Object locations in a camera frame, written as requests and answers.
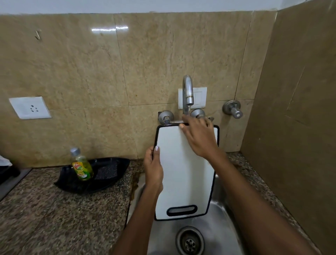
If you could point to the square white wall socket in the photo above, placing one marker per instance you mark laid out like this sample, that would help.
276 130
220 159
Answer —
30 108

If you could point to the black plastic soap tray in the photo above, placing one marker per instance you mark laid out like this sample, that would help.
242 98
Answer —
71 186

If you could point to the round steel wall valve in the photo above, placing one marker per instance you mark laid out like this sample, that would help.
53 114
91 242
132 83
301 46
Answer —
232 108

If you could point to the grey drip tray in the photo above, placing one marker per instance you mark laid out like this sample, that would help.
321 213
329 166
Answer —
13 187

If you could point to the black white dish rack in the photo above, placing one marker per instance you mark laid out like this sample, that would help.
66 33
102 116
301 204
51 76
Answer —
8 172

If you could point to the small metal wall hook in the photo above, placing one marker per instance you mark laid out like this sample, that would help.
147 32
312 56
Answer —
38 35

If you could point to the dark scrub pad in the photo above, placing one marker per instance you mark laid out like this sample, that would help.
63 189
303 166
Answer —
105 172

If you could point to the yellow dish soap bottle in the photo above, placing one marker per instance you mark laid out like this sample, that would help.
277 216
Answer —
82 169

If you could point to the person's left forearm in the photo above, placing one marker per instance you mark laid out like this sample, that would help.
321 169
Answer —
139 226

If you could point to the person's right hand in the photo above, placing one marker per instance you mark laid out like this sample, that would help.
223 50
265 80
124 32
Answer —
202 139

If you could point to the white switch plate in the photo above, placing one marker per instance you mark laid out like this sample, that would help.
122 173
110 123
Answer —
199 98

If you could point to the person's right forearm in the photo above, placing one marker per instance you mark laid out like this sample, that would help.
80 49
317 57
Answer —
249 210

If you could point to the steel sink drain strainer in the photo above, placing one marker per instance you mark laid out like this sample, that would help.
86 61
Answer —
189 243

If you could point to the stainless steel sink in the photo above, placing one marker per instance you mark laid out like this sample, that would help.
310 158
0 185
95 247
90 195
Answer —
218 231

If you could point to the steel wall faucet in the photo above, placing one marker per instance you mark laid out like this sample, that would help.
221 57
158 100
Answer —
187 86

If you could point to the person's left hand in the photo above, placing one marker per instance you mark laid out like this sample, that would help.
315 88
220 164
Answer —
153 170

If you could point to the food print cutting board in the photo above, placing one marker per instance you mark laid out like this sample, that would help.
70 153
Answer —
183 184

